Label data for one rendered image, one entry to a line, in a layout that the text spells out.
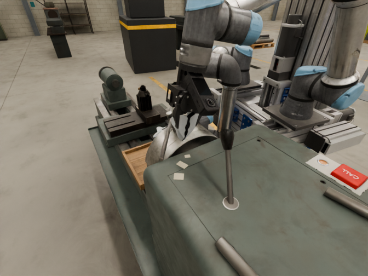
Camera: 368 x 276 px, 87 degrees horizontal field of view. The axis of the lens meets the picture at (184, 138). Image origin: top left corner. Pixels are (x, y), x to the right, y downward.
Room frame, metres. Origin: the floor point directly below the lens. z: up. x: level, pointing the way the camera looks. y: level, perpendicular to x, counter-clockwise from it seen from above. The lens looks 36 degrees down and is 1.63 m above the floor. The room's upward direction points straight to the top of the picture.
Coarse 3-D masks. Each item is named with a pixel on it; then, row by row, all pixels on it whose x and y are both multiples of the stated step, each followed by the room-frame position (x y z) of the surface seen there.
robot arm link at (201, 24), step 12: (192, 0) 0.48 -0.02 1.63; (204, 0) 0.47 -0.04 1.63; (216, 0) 0.47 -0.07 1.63; (192, 12) 0.47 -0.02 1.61; (204, 12) 0.46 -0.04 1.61; (216, 12) 0.47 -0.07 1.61; (228, 12) 0.49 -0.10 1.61; (192, 24) 0.47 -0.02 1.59; (204, 24) 0.46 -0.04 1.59; (216, 24) 0.47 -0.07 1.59; (192, 36) 0.46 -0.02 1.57; (204, 36) 0.46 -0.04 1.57; (216, 36) 0.49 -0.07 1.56
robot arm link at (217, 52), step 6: (216, 48) 1.32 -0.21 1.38; (222, 48) 1.30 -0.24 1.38; (228, 48) 1.34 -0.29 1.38; (216, 54) 0.95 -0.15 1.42; (222, 54) 0.95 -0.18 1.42; (228, 54) 1.29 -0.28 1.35; (210, 60) 0.93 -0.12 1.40; (216, 60) 0.92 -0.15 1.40; (210, 66) 0.92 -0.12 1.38; (216, 66) 0.91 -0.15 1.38; (210, 72) 0.92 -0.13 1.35; (216, 72) 0.91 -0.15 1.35; (216, 78) 0.93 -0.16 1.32
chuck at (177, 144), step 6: (192, 132) 0.58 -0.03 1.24; (198, 132) 0.59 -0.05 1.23; (204, 132) 0.60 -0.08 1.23; (186, 138) 0.55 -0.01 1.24; (192, 138) 0.55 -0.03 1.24; (198, 138) 0.56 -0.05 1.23; (204, 138) 0.57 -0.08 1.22; (210, 138) 0.59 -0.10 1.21; (216, 138) 0.60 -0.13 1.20; (174, 144) 0.53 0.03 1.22; (180, 144) 0.53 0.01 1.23; (186, 144) 0.53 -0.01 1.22; (192, 144) 0.54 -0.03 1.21; (198, 144) 0.56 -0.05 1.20; (168, 150) 0.52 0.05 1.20; (174, 150) 0.51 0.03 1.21; (180, 150) 0.52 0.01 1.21; (186, 150) 0.53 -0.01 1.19; (168, 156) 0.50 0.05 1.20
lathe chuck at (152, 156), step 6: (198, 126) 0.64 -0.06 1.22; (162, 132) 0.61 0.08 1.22; (210, 132) 0.65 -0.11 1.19; (156, 138) 0.60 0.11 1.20; (162, 138) 0.58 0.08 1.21; (174, 138) 0.56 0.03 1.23; (156, 144) 0.57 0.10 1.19; (162, 144) 0.56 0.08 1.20; (168, 144) 0.54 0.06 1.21; (150, 150) 0.57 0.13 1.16; (156, 150) 0.55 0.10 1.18; (150, 156) 0.55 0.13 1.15; (156, 156) 0.53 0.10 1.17; (150, 162) 0.54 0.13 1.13; (156, 162) 0.51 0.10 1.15
